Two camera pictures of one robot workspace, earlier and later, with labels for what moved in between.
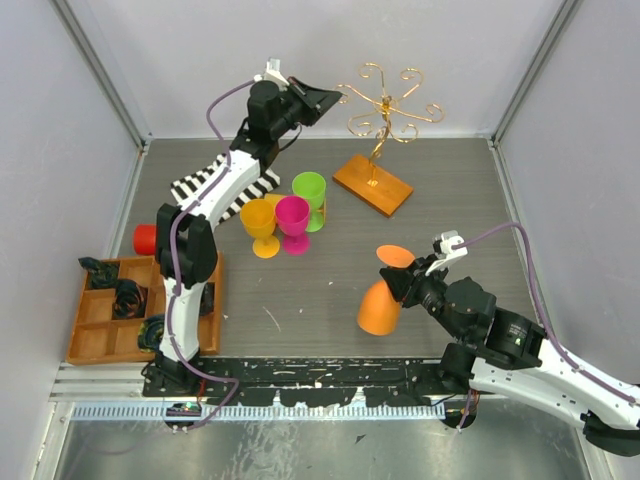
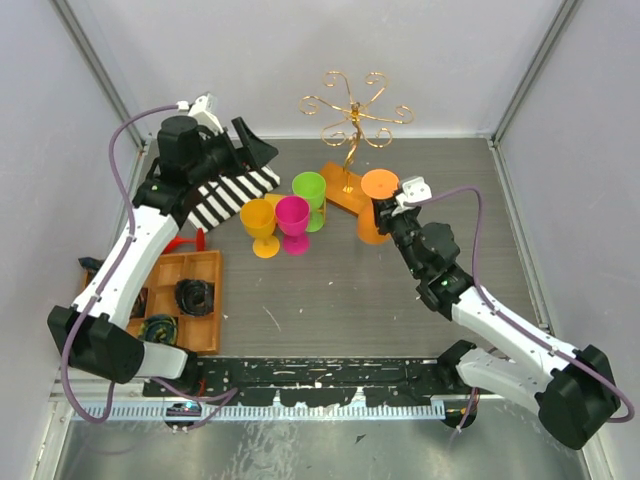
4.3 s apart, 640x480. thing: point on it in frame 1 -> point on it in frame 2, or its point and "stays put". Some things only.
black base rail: [310, 382] stays put
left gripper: [323, 100] -> [254, 153]
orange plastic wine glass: [379, 309] -> [376, 184]
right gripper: [404, 282] -> [383, 214]
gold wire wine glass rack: [360, 177] -> [342, 183]
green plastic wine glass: [311, 185] stays put
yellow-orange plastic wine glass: [258, 217] stays put
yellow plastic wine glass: [273, 198] stays put
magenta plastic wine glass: [292, 216] stays put
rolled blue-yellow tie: [149, 333] stays put
